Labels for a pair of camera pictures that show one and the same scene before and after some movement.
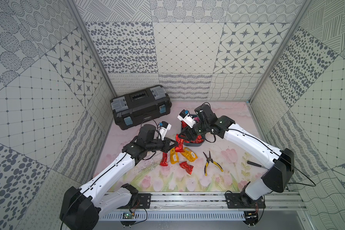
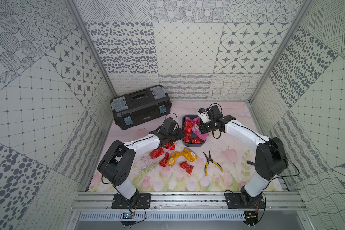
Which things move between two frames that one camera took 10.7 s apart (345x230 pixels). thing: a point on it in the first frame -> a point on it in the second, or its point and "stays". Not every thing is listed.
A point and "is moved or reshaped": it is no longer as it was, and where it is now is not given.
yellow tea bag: x=189 y=155 stays
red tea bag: x=164 y=161 stays
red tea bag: x=189 y=168 stays
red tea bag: x=179 y=147 -> x=156 y=153
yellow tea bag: x=174 y=156 is moved or reshaped
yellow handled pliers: x=209 y=159 stays
